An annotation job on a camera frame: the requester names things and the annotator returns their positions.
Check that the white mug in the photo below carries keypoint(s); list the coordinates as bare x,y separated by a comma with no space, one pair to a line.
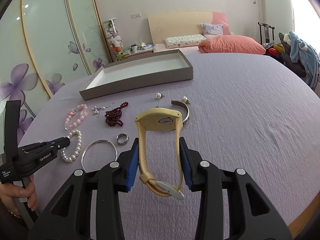
134,48

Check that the pink bed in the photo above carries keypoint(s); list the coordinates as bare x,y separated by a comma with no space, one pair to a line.
185,50

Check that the purple table cloth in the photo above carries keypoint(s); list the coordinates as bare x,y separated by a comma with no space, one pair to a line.
246,111

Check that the left hand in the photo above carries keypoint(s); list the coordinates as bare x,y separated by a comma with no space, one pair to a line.
9,191

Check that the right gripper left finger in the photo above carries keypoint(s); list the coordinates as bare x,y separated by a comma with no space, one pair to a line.
68,214

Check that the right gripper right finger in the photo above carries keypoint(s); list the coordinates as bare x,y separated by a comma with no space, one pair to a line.
251,213

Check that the pink beige nightstand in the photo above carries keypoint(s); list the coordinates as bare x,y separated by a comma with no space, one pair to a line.
139,52

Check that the silver bangle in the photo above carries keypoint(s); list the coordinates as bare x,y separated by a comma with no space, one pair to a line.
97,154

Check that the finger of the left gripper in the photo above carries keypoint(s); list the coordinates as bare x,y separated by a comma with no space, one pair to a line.
59,143

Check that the dark wooden chair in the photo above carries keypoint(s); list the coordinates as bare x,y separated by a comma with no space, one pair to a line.
266,32

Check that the pearl earring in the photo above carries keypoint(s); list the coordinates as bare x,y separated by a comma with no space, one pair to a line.
185,100
159,96

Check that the lilac small pillow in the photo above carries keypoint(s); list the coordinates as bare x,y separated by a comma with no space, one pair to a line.
211,30

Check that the beige pink headboard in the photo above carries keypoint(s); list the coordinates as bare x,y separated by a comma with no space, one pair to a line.
173,23

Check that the white patterned pillow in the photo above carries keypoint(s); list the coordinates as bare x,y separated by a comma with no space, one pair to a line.
183,41

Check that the small silver charm cluster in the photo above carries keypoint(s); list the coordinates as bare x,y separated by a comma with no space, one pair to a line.
97,110

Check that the green frog plush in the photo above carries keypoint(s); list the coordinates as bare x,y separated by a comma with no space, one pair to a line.
121,55

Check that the grey cardboard tray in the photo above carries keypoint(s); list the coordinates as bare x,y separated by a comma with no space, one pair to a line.
139,72

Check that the glass toy display column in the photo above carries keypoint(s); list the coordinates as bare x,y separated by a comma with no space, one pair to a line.
113,39

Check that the floral sliding wardrobe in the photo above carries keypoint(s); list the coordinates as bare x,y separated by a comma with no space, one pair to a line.
46,44

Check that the yellow wrist watch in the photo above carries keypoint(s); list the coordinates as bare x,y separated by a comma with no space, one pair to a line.
159,156

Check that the wall socket plate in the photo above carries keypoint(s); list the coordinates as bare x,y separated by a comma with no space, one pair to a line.
136,15

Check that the blue clothing pile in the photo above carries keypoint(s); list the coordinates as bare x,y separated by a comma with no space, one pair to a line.
303,52

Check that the salmon folded duvet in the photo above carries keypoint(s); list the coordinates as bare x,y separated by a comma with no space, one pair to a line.
231,44

